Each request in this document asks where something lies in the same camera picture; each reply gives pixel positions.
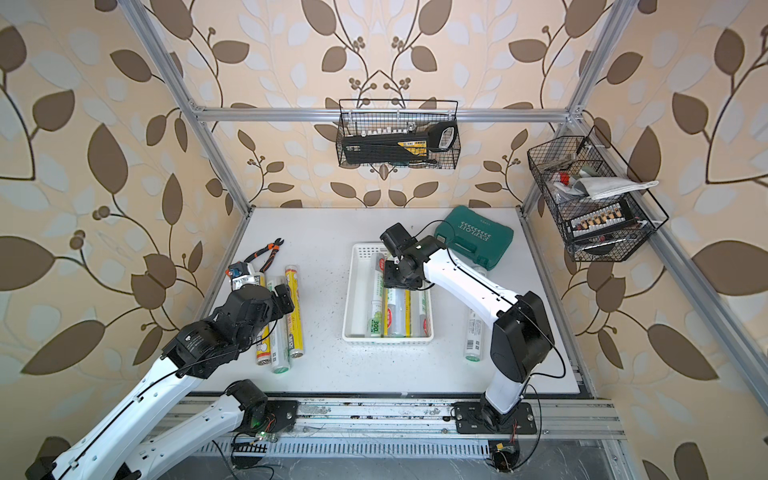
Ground green red-cap wrap roll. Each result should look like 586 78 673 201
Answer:
387 288 405 337

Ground green grape wrap roll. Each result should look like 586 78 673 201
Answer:
368 252 386 338

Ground white plastic perforated basket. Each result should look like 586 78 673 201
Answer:
342 243 434 345

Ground white text wrap roll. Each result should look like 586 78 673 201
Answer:
464 311 484 362

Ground yellow wrap roll group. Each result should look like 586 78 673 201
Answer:
404 290 412 338

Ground white green wrap roll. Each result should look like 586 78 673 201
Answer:
411 291 430 337

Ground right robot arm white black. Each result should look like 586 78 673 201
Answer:
384 244 556 415

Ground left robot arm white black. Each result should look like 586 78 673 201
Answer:
25 284 294 479

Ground black yellow tool in basket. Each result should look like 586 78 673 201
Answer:
336 121 461 169

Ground white paper in right basket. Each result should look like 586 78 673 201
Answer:
574 177 659 200

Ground socket set in right basket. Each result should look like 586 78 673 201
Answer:
567 201 638 239

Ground red black pliers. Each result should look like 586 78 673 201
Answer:
245 238 284 262

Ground green plastic tool case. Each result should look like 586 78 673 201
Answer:
434 206 514 271

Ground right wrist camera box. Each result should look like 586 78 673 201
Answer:
380 223 417 257

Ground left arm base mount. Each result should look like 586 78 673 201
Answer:
229 399 299 435

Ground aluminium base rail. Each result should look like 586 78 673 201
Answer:
127 394 627 440

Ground back wall wire basket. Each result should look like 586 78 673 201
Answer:
335 97 461 170

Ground wall wire basket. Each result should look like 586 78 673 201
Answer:
527 126 669 263
335 97 461 170

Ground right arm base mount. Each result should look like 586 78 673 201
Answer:
452 401 538 435

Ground right wall wire basket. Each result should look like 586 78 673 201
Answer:
527 126 669 263

